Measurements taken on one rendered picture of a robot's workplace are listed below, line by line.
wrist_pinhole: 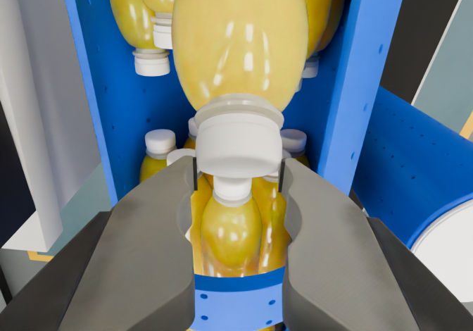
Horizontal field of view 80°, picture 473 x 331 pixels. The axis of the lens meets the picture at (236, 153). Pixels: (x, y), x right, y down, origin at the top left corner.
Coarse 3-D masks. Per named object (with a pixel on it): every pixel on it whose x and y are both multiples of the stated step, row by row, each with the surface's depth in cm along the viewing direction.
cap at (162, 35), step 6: (156, 30) 25; (162, 30) 25; (168, 30) 24; (156, 36) 25; (162, 36) 25; (168, 36) 25; (156, 42) 25; (162, 42) 25; (168, 42) 25; (168, 48) 25
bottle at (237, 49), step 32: (192, 0) 12; (224, 0) 11; (256, 0) 11; (288, 0) 12; (192, 32) 12; (224, 32) 11; (256, 32) 11; (288, 32) 12; (192, 64) 12; (224, 64) 11; (256, 64) 11; (288, 64) 12; (192, 96) 13; (224, 96) 12; (256, 96) 12; (288, 96) 13
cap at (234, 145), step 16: (208, 128) 12; (224, 128) 11; (240, 128) 11; (256, 128) 11; (272, 128) 12; (208, 144) 11; (224, 144) 11; (240, 144) 11; (256, 144) 11; (272, 144) 12; (208, 160) 12; (224, 160) 12; (240, 160) 12; (256, 160) 11; (272, 160) 12; (224, 176) 14; (240, 176) 14; (256, 176) 14
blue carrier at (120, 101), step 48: (96, 0) 28; (384, 0) 18; (96, 48) 29; (336, 48) 34; (384, 48) 20; (96, 96) 28; (144, 96) 38; (336, 96) 19; (144, 144) 41; (336, 144) 21; (240, 288) 26
